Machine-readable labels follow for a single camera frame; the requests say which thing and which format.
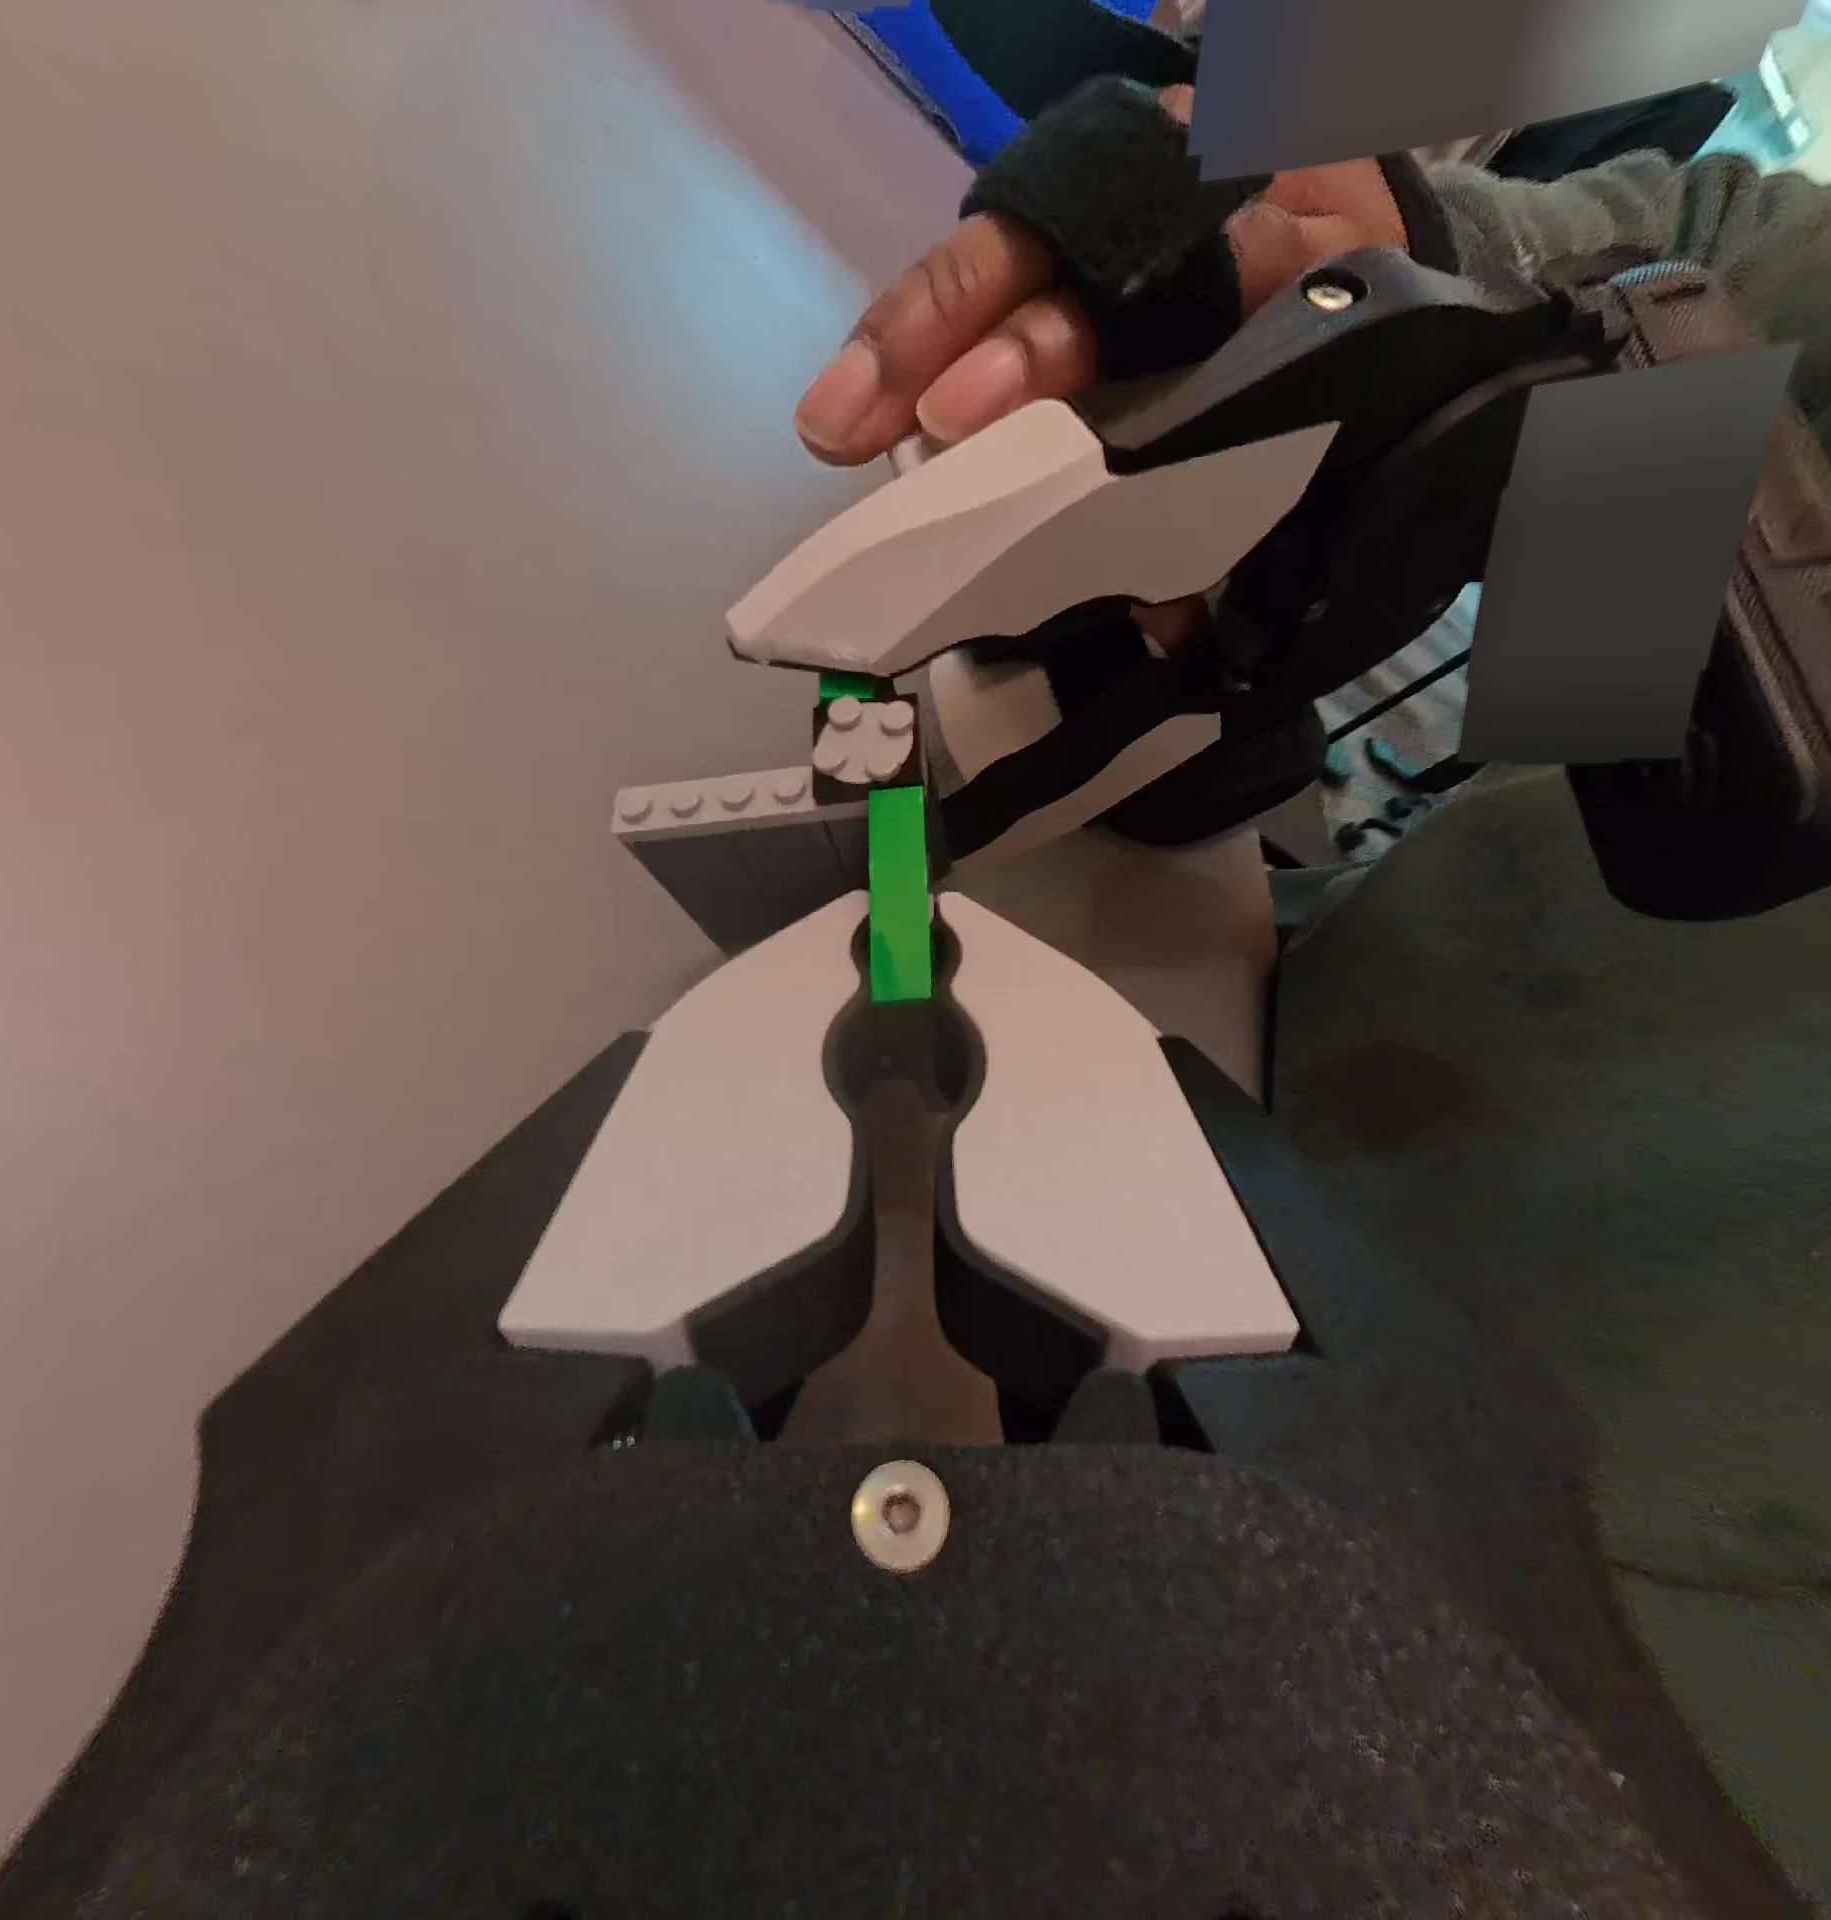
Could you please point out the blue plastic storage bin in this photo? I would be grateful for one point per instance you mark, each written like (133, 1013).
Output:
(960, 76)

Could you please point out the grey desk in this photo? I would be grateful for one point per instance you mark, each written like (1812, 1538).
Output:
(330, 750)

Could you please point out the black chair base casters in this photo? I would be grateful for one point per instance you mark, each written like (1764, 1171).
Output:
(1397, 766)

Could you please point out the person's right hand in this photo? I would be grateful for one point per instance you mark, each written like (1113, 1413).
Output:
(960, 347)

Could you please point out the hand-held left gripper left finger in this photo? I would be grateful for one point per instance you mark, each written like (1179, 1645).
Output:
(691, 1186)

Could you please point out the person's green sweater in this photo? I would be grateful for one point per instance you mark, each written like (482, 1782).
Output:
(1530, 1199)

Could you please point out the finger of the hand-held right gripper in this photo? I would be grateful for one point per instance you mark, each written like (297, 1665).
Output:
(1005, 523)
(993, 720)

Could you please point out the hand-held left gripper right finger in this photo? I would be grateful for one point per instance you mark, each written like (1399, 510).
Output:
(1109, 1186)

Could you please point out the person's right forearm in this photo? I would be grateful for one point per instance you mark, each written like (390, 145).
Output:
(1547, 209)

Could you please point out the grey brick wall assembly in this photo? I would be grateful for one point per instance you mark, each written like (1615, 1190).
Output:
(753, 868)

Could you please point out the green brick tile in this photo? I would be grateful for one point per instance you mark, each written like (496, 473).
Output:
(902, 900)
(841, 687)

